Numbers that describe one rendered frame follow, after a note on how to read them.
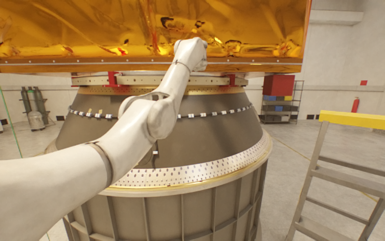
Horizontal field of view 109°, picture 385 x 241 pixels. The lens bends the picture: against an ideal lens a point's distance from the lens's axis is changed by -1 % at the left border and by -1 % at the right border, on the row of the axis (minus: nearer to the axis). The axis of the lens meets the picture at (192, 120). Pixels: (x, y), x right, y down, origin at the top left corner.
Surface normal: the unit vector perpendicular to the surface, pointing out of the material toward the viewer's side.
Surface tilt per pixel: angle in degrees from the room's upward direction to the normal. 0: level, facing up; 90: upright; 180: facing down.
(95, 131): 62
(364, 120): 90
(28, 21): 92
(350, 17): 90
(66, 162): 32
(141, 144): 91
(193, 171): 43
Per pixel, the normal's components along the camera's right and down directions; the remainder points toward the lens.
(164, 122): 0.86, 0.20
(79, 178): 0.90, -0.19
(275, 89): 0.00, 0.24
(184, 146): 0.22, -0.25
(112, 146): 0.59, -0.69
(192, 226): 0.26, 0.23
